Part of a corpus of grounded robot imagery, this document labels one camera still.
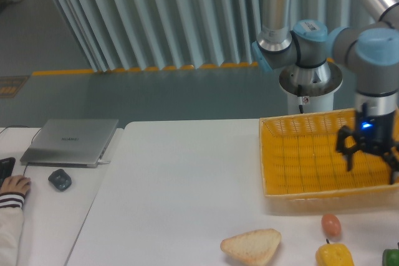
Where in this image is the green bell pepper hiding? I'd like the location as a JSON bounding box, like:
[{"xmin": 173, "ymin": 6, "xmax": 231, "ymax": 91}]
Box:
[{"xmin": 382, "ymin": 249, "xmax": 399, "ymax": 266}]

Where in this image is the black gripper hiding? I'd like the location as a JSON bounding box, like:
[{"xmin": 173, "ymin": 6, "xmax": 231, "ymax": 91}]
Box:
[{"xmin": 335, "ymin": 103, "xmax": 398, "ymax": 184}]

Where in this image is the black keyboard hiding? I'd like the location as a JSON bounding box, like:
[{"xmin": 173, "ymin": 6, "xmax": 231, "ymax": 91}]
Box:
[{"xmin": 0, "ymin": 157, "xmax": 16, "ymax": 186}]

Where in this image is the person's hand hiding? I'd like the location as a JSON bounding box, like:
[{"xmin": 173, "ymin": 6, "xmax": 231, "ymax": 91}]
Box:
[{"xmin": 1, "ymin": 175, "xmax": 31, "ymax": 197}]

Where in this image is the silver laptop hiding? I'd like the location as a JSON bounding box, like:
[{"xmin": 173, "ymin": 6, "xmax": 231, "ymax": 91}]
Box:
[{"xmin": 20, "ymin": 119, "xmax": 118, "ymax": 168}]

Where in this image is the triangular toasted bread slice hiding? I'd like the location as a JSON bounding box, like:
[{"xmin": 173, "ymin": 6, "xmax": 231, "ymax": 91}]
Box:
[{"xmin": 220, "ymin": 229, "xmax": 282, "ymax": 266}]

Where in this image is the forearm in white sleeve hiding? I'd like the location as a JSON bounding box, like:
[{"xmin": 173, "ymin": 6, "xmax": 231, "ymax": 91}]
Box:
[{"xmin": 1, "ymin": 192, "xmax": 25, "ymax": 265}]

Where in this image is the black mouse cable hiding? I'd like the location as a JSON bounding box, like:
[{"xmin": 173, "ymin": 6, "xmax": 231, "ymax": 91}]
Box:
[{"xmin": 0, "ymin": 125, "xmax": 44, "ymax": 178}]

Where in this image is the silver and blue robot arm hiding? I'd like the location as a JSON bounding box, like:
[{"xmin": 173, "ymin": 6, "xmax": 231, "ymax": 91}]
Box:
[{"xmin": 252, "ymin": 0, "xmax": 398, "ymax": 183}]

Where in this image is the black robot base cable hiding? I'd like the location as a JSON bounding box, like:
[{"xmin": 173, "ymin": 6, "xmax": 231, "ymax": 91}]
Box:
[{"xmin": 296, "ymin": 83, "xmax": 305, "ymax": 115}]

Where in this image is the white laptop cable plug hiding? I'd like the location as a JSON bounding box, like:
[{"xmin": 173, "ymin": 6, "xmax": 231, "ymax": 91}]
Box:
[{"xmin": 97, "ymin": 159, "xmax": 110, "ymax": 165}]

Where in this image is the yellow wicker basket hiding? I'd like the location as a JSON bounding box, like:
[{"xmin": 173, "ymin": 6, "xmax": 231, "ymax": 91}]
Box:
[{"xmin": 259, "ymin": 108, "xmax": 398, "ymax": 200}]

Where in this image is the yellow bell pepper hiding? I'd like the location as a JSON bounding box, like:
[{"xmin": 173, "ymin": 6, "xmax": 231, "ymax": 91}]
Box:
[{"xmin": 315, "ymin": 240, "xmax": 354, "ymax": 266}]

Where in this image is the brown egg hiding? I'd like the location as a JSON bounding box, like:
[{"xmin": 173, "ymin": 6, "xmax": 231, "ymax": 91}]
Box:
[{"xmin": 321, "ymin": 214, "xmax": 342, "ymax": 237}]

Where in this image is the black earbud case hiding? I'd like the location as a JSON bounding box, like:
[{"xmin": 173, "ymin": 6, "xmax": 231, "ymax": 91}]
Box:
[{"xmin": 48, "ymin": 169, "xmax": 72, "ymax": 192}]

